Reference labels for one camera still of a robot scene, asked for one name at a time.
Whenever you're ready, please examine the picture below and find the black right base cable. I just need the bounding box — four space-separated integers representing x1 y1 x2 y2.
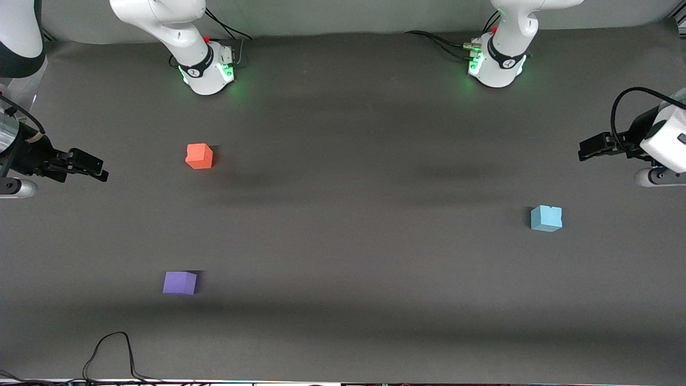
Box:
204 8 253 68

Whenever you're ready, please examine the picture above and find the orange foam block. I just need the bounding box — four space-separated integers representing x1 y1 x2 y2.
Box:
185 143 214 170

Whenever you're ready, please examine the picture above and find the purple foam block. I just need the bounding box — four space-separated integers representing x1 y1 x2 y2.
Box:
162 271 198 296

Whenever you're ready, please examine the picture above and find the light blue foam block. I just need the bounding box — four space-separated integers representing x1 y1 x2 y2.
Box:
531 205 563 233

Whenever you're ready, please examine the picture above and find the thin black looped table cable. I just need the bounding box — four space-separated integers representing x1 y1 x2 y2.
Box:
82 331 167 384

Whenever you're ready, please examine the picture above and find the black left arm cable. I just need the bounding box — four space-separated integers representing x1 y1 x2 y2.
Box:
611 87 686 152

